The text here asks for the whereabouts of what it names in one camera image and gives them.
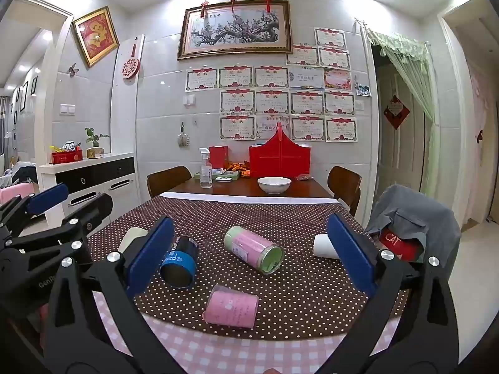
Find potted green plant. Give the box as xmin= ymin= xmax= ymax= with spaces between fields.
xmin=85 ymin=127 xmax=110 ymax=159

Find wooden dining table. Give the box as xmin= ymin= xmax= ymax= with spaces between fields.
xmin=166 ymin=171 xmax=334 ymax=199

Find blue black can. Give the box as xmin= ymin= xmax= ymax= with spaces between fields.
xmin=159 ymin=236 xmax=200 ymax=289

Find red round hanging ornament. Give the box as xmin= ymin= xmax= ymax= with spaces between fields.
xmin=122 ymin=35 xmax=141 ymax=80

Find pink cushion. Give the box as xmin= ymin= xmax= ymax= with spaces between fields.
xmin=0 ymin=181 xmax=36 ymax=205

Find small red gift box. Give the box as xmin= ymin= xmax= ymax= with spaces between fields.
xmin=209 ymin=145 xmax=229 ymax=171

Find green curtain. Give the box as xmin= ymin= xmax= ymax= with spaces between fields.
xmin=364 ymin=27 xmax=435 ymax=121

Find pink checked tablecloth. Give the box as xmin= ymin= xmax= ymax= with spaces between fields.
xmin=94 ymin=292 xmax=402 ymax=374

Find large red gift bag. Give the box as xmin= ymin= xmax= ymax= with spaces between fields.
xmin=249 ymin=122 xmax=311 ymax=179

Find white and black sideboard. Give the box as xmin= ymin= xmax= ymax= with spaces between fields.
xmin=37 ymin=152 xmax=135 ymax=228

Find brown polka dot tablecloth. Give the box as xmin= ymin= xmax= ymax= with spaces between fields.
xmin=84 ymin=195 xmax=414 ymax=341

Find white bowl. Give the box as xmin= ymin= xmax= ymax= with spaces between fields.
xmin=257 ymin=176 xmax=292 ymax=195

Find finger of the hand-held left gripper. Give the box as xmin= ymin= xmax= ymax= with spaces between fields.
xmin=0 ymin=183 xmax=70 ymax=239
xmin=6 ymin=193 xmax=114 ymax=252

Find group of wall certificates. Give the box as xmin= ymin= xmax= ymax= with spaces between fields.
xmin=184 ymin=26 xmax=358 ymax=143

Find orange snack packets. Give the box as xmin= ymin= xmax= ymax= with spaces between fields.
xmin=228 ymin=161 xmax=252 ymax=178

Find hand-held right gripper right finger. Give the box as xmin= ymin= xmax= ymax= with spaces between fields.
xmin=327 ymin=213 xmax=461 ymax=374

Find framed red picture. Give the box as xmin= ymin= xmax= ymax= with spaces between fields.
xmin=72 ymin=6 xmax=120 ymax=68

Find brown wooden chair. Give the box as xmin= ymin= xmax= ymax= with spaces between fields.
xmin=327 ymin=166 xmax=362 ymax=217
xmin=147 ymin=165 xmax=193 ymax=199

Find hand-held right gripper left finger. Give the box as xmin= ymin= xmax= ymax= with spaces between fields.
xmin=47 ymin=216 xmax=188 ymax=374

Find red basket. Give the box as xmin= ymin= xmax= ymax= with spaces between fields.
xmin=51 ymin=148 xmax=84 ymax=164

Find white cup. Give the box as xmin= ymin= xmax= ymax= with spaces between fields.
xmin=118 ymin=227 xmax=149 ymax=254
xmin=313 ymin=233 xmax=341 ymax=260

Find framed blossom painting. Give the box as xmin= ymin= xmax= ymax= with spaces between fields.
xmin=177 ymin=0 xmax=294 ymax=61

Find white door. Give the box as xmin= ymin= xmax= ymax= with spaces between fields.
xmin=376 ymin=62 xmax=425 ymax=193

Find grey jacket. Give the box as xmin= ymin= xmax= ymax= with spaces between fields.
xmin=364 ymin=184 xmax=461 ymax=277

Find clear spray bottle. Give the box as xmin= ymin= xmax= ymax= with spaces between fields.
xmin=199 ymin=148 xmax=213 ymax=189

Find red diamond door decoration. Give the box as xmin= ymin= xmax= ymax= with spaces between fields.
xmin=383 ymin=94 xmax=411 ymax=130

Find white table runner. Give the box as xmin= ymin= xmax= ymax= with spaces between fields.
xmin=160 ymin=192 xmax=340 ymax=204

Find pink and green cup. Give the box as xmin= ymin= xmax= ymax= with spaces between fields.
xmin=223 ymin=225 xmax=284 ymax=274

